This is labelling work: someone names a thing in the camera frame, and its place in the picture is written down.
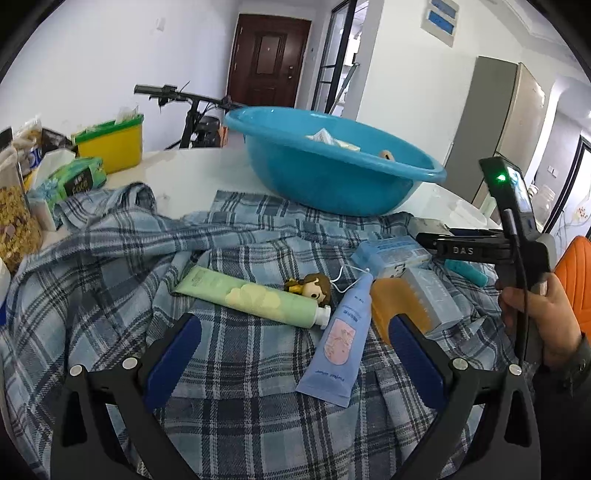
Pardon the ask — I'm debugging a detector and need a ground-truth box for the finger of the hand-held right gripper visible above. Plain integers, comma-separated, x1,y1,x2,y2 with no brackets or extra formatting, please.
447,227,504,238
416,232,445,254

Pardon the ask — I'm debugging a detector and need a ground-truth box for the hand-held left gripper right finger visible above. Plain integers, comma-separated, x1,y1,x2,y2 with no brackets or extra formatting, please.
389,314,541,480

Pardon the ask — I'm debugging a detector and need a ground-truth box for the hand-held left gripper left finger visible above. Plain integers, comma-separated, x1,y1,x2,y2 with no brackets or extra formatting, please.
50,313,204,480

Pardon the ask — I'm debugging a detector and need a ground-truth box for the blue white box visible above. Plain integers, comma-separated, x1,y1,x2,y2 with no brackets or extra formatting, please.
351,235,433,280

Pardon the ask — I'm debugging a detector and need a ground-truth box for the blue plastic basin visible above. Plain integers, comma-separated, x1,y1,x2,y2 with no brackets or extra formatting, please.
224,106,448,217

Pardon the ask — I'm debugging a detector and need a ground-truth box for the person's right forearm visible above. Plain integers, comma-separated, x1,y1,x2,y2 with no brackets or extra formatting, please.
531,332,591,480

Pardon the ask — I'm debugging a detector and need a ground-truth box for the person's right hand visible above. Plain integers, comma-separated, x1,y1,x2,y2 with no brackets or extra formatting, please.
499,272,583,370

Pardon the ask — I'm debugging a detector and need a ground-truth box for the clear plastic container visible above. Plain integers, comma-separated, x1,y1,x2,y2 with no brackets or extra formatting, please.
443,198,503,230

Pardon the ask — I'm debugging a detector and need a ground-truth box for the teal tube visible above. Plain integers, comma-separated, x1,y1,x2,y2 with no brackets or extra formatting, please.
444,258,489,287

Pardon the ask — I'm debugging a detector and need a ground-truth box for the clear wrapped box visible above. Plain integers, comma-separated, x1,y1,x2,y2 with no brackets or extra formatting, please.
404,267,464,336

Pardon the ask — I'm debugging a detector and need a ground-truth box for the amber soap block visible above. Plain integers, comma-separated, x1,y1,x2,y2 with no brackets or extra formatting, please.
369,277,431,345

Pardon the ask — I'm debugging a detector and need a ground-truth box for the blue pink tube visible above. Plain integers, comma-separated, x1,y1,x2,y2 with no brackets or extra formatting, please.
295,272,374,408

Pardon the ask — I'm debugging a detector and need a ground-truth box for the beige refrigerator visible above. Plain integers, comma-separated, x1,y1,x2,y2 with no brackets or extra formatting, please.
445,55,548,205

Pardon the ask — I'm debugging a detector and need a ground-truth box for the orange chair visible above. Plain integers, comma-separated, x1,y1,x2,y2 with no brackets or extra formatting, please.
554,235,591,325

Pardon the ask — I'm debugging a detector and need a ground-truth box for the green tube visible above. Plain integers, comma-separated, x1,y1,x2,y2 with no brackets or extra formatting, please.
174,265,331,330

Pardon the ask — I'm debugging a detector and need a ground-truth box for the blue plaid shirt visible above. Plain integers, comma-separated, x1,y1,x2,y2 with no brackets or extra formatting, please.
0,182,536,480

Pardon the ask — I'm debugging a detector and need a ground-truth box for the small doll figure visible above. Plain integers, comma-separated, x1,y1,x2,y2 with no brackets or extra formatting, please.
284,272,345,308

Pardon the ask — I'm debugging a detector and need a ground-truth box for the white packet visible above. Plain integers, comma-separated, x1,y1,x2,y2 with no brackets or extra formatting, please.
305,129,362,152

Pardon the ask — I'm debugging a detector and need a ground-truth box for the black framed glass door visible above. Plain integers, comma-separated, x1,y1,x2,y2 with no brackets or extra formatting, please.
311,0,371,114

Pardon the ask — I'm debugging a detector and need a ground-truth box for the green tissue pack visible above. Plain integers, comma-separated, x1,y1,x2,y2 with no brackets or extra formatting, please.
30,157,108,205

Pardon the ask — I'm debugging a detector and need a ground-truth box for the cereal bag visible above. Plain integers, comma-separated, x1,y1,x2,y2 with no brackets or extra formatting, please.
0,150,45,274

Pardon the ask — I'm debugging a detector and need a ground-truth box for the yellow bin with green rim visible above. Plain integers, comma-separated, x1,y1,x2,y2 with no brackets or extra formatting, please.
71,113,145,175

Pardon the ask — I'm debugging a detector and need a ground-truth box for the brown entrance door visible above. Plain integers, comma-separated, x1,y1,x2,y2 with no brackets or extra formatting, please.
226,14,311,110

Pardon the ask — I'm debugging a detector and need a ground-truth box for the black bicycle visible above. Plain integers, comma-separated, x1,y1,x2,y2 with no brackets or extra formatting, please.
134,84,248,150

